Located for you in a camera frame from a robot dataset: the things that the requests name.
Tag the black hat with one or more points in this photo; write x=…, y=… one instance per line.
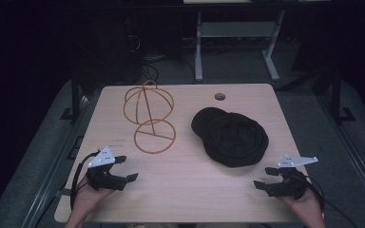
x=231, y=139

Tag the metal floor rail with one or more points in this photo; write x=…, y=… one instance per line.
x=355, y=158
x=57, y=164

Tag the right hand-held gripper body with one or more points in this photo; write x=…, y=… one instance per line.
x=290, y=186

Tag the grey metal desk frame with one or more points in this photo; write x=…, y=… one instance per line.
x=234, y=29

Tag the person's right hand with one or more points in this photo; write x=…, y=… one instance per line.
x=307, y=205

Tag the black metal stand post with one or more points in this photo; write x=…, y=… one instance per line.
x=75, y=95
x=336, y=95

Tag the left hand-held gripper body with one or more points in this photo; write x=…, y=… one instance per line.
x=103, y=179

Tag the person's left hand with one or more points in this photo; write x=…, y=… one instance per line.
x=87, y=198

